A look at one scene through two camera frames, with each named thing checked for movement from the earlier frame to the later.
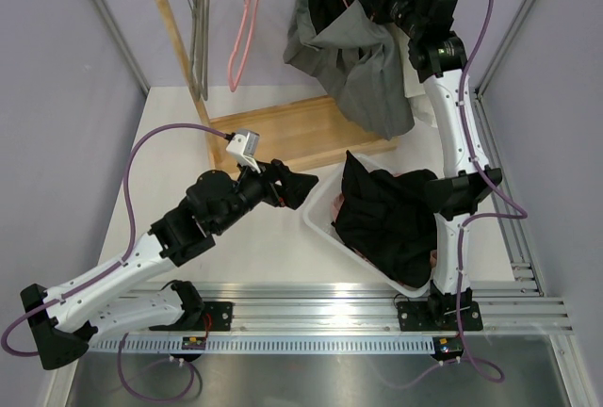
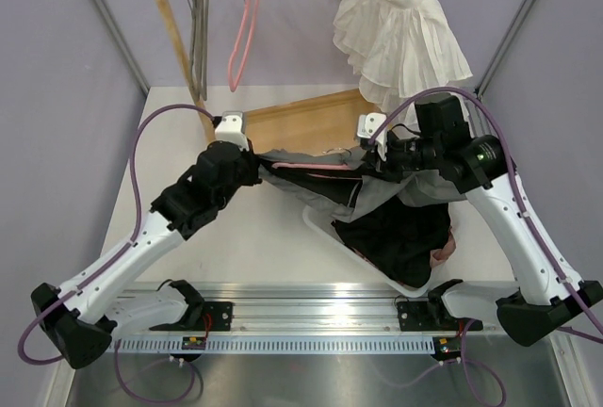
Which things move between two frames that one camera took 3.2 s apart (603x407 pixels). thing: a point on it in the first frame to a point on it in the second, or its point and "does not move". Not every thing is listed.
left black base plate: x=217 y=316 does not move
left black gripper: x=294 y=187 to x=252 y=162
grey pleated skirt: x=356 y=56 to x=377 y=189
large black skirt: x=389 y=219 does not move
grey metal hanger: x=199 y=56 does not move
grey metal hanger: x=200 y=3 does not move
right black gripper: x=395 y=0 to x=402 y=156
